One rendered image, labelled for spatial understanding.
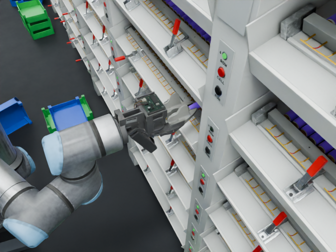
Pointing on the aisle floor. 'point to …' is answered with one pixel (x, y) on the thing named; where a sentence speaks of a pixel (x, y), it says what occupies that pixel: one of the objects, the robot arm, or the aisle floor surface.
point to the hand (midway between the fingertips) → (190, 109)
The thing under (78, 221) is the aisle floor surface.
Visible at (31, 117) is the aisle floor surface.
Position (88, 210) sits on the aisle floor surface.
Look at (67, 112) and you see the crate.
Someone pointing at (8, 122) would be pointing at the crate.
